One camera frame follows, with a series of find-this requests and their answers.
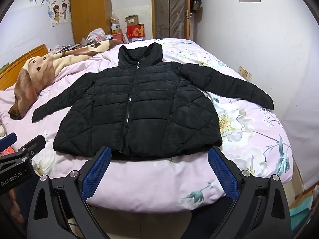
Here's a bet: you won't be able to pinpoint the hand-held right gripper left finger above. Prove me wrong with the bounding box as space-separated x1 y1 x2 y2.
27 146 112 239

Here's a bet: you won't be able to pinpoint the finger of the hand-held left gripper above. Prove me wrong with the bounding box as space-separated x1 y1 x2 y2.
0 133 17 150
15 135 46 160

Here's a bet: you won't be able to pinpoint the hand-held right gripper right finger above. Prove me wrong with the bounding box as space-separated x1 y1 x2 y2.
207 146 292 239

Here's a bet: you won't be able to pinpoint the black puffer jacket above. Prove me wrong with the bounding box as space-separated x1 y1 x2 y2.
32 43 275 160

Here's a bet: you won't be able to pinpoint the person's left hand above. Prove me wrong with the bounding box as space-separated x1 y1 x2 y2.
6 189 25 224

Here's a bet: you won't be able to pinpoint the person's dark clothing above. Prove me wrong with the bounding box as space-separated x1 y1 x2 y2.
179 200 236 239

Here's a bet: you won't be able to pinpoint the bed with pink floral sheet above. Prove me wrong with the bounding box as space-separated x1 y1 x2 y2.
0 38 293 213

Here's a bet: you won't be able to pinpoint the brown dog print blanket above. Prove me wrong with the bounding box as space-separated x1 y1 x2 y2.
9 39 125 120

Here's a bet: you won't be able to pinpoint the wooden headboard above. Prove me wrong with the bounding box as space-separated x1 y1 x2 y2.
0 43 49 90

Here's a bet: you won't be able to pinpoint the teal cardboard box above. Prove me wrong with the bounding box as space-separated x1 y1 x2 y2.
290 184 317 217

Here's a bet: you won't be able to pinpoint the white plastic bag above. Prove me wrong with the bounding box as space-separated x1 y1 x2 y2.
86 28 106 43

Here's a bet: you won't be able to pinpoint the red gift box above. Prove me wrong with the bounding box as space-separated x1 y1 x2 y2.
126 24 145 40

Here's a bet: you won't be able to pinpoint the wooden wardrobe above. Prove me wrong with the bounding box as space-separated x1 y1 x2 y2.
69 0 113 46

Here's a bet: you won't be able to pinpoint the brown cardboard box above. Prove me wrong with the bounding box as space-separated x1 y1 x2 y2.
125 15 139 27

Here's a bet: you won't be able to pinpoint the wooden door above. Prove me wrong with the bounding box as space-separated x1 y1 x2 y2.
151 0 192 40

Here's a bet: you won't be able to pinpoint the wall sockets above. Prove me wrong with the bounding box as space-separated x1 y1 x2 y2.
238 66 253 82

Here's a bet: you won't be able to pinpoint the cartoon couple wall poster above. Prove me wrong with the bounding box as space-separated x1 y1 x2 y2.
47 0 71 27

